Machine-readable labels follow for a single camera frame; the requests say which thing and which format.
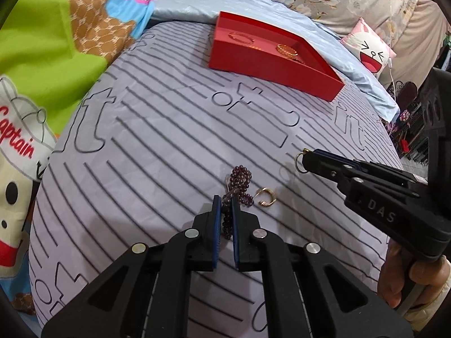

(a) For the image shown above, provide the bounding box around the wide gold cuff bangle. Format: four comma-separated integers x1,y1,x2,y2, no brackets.
276,44,299,60

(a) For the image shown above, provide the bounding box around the person's right hand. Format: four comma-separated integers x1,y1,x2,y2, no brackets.
378,240,450,308

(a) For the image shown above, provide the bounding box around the dark garnet bead necklace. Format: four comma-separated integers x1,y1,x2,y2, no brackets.
221,164,255,240

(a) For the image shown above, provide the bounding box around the red shallow tray box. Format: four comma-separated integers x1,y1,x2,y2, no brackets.
209,11,344,101

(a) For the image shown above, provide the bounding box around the colourful monkey cartoon quilt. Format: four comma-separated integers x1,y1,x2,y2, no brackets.
1,0,154,337

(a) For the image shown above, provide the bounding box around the grey striped bed sheet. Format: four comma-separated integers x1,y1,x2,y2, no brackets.
29,21,400,324

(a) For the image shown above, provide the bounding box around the grey floral fabric headboard cover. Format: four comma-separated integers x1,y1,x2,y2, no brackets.
273,0,450,87

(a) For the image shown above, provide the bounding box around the thin gold bangle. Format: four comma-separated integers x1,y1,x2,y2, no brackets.
228,32,255,45

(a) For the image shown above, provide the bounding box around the light blue blanket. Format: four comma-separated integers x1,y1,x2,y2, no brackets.
147,0,401,122

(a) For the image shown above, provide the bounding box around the small gold amber ring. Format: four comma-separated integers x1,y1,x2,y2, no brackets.
294,148,311,175

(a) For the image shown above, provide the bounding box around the pink cat face cushion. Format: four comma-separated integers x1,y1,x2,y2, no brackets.
340,17,396,79

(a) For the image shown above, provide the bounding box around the white charging cable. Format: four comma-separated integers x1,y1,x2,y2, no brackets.
385,0,401,99

